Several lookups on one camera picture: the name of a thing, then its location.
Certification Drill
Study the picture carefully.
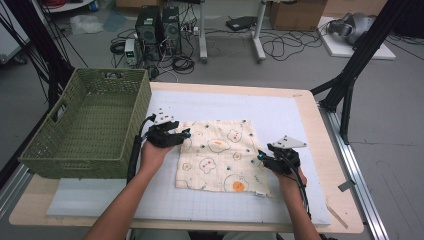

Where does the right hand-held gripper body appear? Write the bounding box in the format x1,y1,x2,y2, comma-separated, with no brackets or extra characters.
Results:
264,134,308,176

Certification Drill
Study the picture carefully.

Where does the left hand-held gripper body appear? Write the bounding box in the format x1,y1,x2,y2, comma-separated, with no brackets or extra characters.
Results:
145,108,183,149

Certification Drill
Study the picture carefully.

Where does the cream printed cloth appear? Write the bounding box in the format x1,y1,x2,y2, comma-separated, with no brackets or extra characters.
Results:
174,119,272,198

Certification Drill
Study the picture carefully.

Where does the green woven basket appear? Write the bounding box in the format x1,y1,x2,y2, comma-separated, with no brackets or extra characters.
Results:
18,67,153,180

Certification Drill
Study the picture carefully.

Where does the person's left hand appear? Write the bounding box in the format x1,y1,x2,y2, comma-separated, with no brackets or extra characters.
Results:
139,141,176,174

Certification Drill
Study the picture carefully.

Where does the person's right hand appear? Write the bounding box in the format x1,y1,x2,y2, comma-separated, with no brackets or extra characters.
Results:
275,170,308,194

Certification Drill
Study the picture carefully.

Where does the white grid mat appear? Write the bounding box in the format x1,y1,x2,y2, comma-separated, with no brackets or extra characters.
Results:
46,89,333,226

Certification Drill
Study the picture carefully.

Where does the grey tape piece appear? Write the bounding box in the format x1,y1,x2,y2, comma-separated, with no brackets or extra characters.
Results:
337,179,357,193

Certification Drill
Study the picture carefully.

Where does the thin wooden stick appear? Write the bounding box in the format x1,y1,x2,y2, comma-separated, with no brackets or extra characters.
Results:
325,203,350,230

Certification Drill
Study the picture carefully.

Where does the white power supply box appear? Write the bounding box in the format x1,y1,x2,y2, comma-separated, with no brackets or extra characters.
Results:
124,38,139,67

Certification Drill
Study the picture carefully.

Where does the black computer tower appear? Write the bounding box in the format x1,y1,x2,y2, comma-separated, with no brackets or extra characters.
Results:
161,5,183,56
135,5,163,62

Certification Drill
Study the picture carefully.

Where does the white desk leg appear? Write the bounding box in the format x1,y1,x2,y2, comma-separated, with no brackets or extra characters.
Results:
252,0,268,63
198,0,209,64

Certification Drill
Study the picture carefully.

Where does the white floor board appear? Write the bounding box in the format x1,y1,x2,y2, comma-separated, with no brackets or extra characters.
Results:
317,16,397,61

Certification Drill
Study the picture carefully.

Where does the blue floor sheet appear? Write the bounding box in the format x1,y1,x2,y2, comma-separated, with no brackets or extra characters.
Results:
102,9,130,33

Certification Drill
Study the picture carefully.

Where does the flat black box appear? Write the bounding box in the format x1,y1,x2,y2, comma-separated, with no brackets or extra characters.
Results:
225,15,258,32

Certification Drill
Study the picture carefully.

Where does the clear plastic bag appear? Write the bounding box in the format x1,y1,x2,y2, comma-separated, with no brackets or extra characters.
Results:
69,14,105,36

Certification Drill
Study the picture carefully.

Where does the black metal stand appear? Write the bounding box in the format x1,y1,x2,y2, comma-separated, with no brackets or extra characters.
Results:
3,0,76,109
309,0,414,145

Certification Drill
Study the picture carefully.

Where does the brown cardboard box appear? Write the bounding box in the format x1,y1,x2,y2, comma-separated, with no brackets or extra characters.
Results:
269,0,328,32

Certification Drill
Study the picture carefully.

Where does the grey headset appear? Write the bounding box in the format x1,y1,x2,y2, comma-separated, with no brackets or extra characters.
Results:
327,12,376,46

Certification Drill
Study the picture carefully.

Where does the white cabinet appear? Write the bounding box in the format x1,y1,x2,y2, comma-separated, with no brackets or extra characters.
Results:
0,6,31,65

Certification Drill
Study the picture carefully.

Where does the left hand-held gripper cable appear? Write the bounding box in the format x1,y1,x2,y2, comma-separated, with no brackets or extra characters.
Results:
126,113,157,184

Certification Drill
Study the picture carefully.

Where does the hand-held gripper cable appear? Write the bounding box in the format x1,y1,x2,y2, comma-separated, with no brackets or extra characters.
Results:
289,159,313,221
126,113,157,184

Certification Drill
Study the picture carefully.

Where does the right hand-held gripper cable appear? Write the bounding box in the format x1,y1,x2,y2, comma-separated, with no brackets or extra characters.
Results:
289,159,313,221

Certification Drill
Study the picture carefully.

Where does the coiled black cable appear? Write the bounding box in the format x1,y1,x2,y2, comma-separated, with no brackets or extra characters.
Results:
171,54,196,75

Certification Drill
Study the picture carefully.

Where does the aluminium rail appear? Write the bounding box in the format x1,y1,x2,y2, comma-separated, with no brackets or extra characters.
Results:
0,163,34,219
319,106,390,240

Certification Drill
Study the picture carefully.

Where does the tangle of black floor cables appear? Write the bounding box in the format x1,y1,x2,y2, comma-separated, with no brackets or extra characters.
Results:
259,28,329,62

